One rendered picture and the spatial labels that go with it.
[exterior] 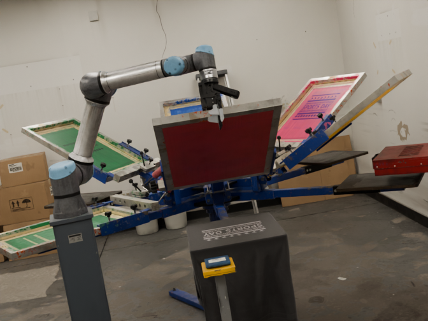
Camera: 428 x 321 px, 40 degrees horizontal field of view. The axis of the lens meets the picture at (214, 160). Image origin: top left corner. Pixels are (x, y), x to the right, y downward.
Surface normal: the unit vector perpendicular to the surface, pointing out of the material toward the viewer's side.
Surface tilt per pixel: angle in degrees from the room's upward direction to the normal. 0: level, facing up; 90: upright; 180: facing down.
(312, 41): 90
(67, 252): 90
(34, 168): 89
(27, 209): 91
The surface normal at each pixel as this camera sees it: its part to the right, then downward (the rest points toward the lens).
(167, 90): 0.08, 0.13
